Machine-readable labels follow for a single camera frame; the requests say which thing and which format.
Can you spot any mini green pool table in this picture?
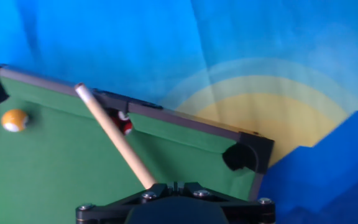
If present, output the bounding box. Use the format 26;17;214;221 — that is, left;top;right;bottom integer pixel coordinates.
0;60;275;224

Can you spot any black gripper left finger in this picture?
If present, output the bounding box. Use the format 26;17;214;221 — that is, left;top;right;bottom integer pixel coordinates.
75;182;177;224

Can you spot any yellow striped pool ball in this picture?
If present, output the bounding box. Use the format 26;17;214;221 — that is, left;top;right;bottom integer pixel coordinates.
1;108;30;133

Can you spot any wooden pool cue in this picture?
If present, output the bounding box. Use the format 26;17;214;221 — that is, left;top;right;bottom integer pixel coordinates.
74;82;158;190

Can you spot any red striped pool ball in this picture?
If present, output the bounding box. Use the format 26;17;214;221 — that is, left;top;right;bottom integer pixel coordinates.
107;108;134;136

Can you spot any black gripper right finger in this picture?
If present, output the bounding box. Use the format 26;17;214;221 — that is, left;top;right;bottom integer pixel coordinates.
177;182;276;224

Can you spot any blue printed cloth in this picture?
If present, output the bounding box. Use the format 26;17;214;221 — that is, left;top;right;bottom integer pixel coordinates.
0;0;358;224

